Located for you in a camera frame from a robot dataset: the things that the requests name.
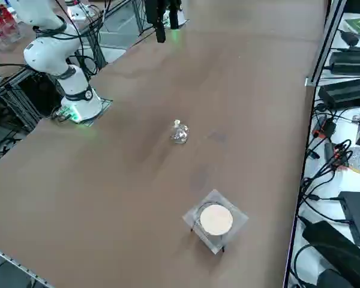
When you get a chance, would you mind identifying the clear glass alcohol lamp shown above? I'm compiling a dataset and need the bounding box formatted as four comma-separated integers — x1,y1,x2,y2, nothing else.
170,119,190,145

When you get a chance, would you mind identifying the white power strip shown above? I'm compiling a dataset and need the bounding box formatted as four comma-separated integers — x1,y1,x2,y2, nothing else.
66,0,104,23

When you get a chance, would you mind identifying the clear box with red items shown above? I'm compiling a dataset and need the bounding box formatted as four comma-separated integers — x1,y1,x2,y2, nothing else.
0,5,22,51

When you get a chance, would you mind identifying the small black adapter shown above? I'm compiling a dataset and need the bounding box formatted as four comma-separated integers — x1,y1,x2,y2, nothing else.
338,29,360,46

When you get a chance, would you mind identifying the long black power brick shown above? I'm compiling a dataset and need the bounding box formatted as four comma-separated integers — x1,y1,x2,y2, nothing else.
329,50,360,76
317,77,360,109

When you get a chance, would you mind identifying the black hub with red ports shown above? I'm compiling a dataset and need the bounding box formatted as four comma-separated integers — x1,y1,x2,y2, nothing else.
313,118,337,139

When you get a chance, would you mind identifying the flat black box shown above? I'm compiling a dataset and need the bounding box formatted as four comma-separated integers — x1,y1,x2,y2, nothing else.
338,191,360,245

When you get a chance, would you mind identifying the black metal frame rack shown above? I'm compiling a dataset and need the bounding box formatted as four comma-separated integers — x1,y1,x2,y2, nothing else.
0,67,65,134

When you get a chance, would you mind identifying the silver aluminium frame post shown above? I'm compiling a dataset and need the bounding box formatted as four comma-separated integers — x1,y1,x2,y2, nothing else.
305,0,348,87

